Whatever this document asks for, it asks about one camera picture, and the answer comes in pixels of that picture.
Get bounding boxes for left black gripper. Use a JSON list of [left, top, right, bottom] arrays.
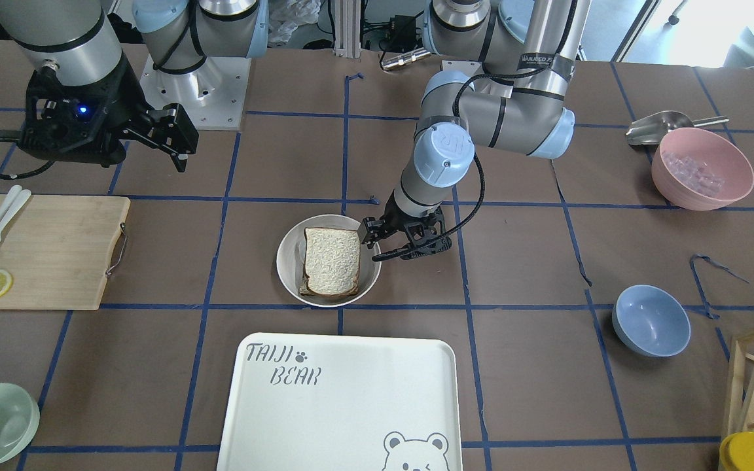
[[360, 196, 452, 262]]

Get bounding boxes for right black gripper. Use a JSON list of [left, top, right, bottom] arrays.
[[20, 62, 200, 173]]

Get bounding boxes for bread slice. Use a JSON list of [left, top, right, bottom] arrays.
[[298, 275, 359, 302], [302, 227, 360, 284]]

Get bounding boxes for cream round plate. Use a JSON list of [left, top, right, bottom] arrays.
[[276, 214, 381, 308]]

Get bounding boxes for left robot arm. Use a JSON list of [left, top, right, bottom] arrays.
[[360, 1, 590, 262]]

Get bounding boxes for bread slice under egg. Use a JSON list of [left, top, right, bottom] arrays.
[[298, 275, 359, 302]]

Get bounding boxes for wooden cutting board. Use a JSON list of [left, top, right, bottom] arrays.
[[0, 194, 130, 311]]

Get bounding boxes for cream bear tray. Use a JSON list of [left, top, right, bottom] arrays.
[[217, 333, 463, 470]]

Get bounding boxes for blue bowl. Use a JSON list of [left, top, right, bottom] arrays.
[[611, 285, 691, 358]]

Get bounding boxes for metal scoop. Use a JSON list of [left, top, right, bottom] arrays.
[[625, 111, 730, 146]]

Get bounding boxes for pink bowl with ice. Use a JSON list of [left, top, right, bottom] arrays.
[[651, 128, 754, 211]]

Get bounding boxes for yellow mug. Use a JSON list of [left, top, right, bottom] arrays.
[[719, 431, 754, 470]]

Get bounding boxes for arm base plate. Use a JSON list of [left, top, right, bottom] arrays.
[[139, 57, 253, 131], [440, 60, 484, 77]]

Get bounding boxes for aluminium frame post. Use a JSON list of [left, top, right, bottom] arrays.
[[327, 1, 363, 61]]

